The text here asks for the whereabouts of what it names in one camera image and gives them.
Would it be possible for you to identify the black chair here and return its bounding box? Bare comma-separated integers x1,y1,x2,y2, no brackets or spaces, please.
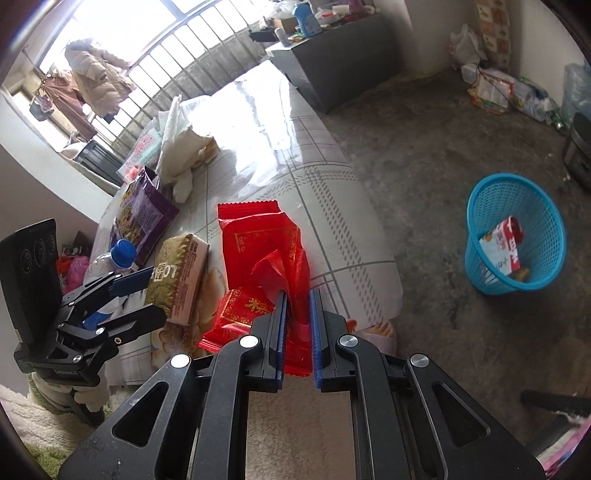
73,140,124,186

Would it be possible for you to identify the large red snack packet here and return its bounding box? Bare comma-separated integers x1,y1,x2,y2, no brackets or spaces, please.
217,199,303,296

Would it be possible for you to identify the pink printed packet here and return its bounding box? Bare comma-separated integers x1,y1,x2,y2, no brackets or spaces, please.
117,124,163,182

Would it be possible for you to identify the pink hanging coat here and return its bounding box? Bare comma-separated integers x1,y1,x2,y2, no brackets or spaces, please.
41,65,99,141

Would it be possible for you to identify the beige fleece blanket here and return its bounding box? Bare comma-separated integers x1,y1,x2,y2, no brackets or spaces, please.
247,392,356,480

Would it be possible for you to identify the pile of packaging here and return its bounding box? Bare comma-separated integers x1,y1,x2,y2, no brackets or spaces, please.
466,67,561,125

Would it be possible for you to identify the pink printed cloth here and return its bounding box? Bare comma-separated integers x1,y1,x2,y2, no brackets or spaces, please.
538,413,591,480

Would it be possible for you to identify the black rice cooker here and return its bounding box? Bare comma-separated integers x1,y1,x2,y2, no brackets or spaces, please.
561,113,591,192

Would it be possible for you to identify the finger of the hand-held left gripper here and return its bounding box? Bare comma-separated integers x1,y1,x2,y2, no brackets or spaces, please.
62,267,154,319
83,305,167,344

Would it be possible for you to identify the green and white shaggy cushion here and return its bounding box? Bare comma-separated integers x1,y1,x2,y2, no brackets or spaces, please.
0,383,63,467

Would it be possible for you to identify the red plastic wrapper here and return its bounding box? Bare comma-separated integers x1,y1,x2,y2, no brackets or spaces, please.
253,249,312,377

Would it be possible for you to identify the red and white carton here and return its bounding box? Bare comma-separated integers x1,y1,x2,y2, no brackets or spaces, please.
479,217,525,278

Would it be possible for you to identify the white plastic bag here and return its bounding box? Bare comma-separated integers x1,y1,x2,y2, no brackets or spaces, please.
450,23,488,70

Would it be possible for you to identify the water bottle with blue cap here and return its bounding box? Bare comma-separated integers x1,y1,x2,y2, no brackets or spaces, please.
83,239,139,324

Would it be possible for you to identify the patterned rolled mat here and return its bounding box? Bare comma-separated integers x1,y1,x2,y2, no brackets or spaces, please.
475,0,513,75

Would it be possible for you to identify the gold snack packet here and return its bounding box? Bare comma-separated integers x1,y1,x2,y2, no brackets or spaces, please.
144,233,211,325

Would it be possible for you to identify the grey cabinet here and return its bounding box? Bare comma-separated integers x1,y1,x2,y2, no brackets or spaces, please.
265,14,402,115

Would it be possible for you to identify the beige hanging coat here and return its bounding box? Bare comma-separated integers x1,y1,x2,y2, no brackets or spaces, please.
65,39,137,116

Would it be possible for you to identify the blue detergent bottle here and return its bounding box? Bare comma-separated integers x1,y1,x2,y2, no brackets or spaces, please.
293,2,324,40

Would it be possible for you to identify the pink plastic bag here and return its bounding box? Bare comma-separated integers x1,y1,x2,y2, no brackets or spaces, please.
56,255,90,296

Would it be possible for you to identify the metal balcony railing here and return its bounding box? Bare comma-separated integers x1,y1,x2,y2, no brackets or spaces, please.
90,11,278,153

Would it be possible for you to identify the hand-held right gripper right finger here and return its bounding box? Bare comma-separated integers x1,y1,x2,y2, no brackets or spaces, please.
310,288,548,480

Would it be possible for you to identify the small red snack packet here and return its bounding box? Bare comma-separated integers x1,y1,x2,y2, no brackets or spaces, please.
199,288,278,356

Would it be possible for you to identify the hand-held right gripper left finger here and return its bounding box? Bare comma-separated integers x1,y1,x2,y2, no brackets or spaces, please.
58,291,290,480

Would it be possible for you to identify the blue plastic basket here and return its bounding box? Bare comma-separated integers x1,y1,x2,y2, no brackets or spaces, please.
464,174,568,296

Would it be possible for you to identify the floral plastic tablecloth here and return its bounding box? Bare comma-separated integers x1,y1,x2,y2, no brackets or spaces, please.
85,60,402,384

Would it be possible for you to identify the purple snack bag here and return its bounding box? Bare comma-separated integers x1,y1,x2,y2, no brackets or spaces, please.
115,165,180,268

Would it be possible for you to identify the cream cloth bag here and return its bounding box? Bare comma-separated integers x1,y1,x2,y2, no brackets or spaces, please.
157,95,220,204

